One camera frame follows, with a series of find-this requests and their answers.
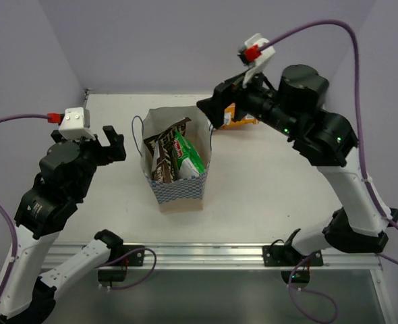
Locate orange chips bag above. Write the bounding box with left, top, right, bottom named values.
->
left=219, top=103, right=259, bottom=131

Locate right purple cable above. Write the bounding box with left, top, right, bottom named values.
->
left=258, top=20, right=398, bottom=321

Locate green Chuba snack bag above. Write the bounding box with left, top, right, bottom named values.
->
left=172, top=131, right=205, bottom=179

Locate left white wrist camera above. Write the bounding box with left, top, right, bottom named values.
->
left=59, top=107, right=96, bottom=140

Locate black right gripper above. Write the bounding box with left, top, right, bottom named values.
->
left=197, top=58, right=300, bottom=138

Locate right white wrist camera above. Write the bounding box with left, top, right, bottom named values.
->
left=238, top=33, right=275, bottom=88

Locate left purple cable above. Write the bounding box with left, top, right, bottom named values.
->
left=0, top=113, right=158, bottom=304

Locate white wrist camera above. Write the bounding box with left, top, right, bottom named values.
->
left=238, top=33, right=275, bottom=88
left=59, top=107, right=96, bottom=140

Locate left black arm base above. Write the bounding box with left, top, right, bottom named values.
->
left=97, top=244, right=144, bottom=287

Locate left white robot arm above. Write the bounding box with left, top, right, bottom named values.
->
left=0, top=126, right=126, bottom=323

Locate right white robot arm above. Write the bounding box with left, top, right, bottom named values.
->
left=197, top=64, right=398, bottom=265

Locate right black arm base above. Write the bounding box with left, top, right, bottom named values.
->
left=262, top=239, right=324, bottom=287

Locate purple cable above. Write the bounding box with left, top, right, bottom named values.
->
left=258, top=20, right=398, bottom=321
left=0, top=113, right=158, bottom=304

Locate blue checkered paper bag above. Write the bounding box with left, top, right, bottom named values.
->
left=134, top=106, right=212, bottom=213

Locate aluminium front rail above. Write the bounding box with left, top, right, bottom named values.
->
left=40, top=241, right=384, bottom=271

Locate brown chocolate snack bag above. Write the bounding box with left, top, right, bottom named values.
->
left=143, top=117, right=191, bottom=184

